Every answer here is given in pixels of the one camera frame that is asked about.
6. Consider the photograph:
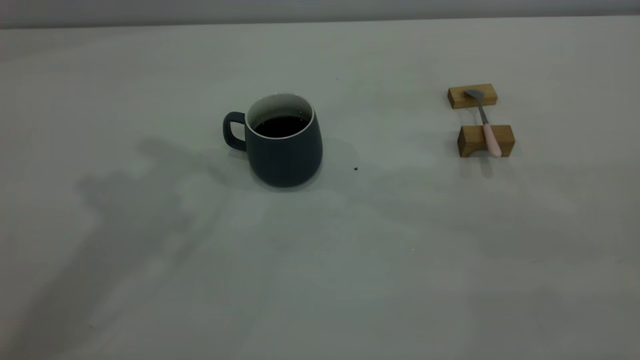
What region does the dark grey ceramic mug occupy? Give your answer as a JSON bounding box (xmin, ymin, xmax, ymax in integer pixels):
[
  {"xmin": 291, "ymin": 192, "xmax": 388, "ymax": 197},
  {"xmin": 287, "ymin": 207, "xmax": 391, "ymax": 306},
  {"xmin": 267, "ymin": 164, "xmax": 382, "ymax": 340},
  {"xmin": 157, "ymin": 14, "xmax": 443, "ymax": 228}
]
[{"xmin": 223, "ymin": 93, "xmax": 324, "ymax": 189}]

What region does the pink handled metal spoon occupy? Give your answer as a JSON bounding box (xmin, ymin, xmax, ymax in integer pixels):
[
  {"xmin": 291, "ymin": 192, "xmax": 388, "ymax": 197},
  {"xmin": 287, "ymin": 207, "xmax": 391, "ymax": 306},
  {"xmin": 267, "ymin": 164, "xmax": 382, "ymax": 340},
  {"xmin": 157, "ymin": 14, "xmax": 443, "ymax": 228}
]
[{"xmin": 464, "ymin": 89, "xmax": 502, "ymax": 159}]

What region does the arched wooden block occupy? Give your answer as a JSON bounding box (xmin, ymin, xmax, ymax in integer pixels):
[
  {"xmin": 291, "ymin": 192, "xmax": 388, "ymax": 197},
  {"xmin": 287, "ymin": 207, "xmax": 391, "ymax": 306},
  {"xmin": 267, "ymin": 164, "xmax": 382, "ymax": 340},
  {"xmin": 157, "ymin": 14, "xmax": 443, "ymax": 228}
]
[{"xmin": 457, "ymin": 125, "xmax": 516, "ymax": 158}]

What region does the flat rectangular wooden block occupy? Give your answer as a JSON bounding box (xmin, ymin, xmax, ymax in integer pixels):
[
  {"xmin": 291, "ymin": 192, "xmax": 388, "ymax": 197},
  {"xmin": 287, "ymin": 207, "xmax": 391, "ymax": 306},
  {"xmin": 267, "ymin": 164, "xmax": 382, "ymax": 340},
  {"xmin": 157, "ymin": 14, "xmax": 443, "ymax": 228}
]
[{"xmin": 447, "ymin": 83, "xmax": 498, "ymax": 110}]

